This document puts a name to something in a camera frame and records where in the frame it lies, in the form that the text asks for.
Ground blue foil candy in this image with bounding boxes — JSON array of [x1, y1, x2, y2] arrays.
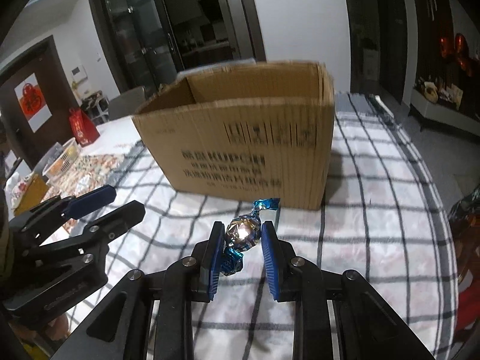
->
[[220, 197, 281, 276]]

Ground white basket with snacks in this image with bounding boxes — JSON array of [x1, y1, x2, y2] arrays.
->
[[42, 137, 80, 180]]

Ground left hand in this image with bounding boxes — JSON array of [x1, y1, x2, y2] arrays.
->
[[8, 313, 70, 344]]

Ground patterned floral table mat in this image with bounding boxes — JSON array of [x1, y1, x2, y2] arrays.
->
[[42, 154, 125, 202]]

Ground red gift bag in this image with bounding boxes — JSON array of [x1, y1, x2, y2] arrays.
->
[[69, 108, 100, 147]]

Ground near grey dining chair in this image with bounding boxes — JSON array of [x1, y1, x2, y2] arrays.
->
[[108, 86, 146, 121]]

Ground red fu character poster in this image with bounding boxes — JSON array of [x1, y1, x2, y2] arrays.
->
[[15, 73, 52, 133]]

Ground brown cardboard box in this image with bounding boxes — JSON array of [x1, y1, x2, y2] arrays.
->
[[133, 62, 335, 211]]

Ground red bag on floor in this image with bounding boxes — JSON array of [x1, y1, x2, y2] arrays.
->
[[448, 186, 479, 332]]

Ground black glass sliding door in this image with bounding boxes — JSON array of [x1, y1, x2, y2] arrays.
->
[[89, 0, 266, 94]]

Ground white low tv bench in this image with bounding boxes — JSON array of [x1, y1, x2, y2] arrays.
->
[[410, 89, 480, 137]]

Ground red heart balloons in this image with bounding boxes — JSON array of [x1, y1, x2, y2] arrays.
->
[[439, 33, 472, 77]]

